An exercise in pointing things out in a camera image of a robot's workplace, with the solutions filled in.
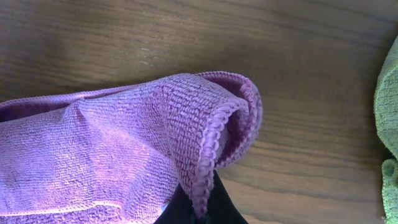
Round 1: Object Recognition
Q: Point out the green microfiber cloth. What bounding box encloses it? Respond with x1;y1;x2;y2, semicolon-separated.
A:
374;40;397;224

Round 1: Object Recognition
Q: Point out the purple microfiber cloth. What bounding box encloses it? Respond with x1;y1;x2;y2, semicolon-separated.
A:
1;72;262;223

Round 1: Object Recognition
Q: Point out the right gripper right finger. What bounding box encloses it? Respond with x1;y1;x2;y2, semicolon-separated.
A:
206;171;248;224

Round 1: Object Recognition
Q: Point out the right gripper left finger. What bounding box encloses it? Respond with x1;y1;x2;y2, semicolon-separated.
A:
154;185;196;224

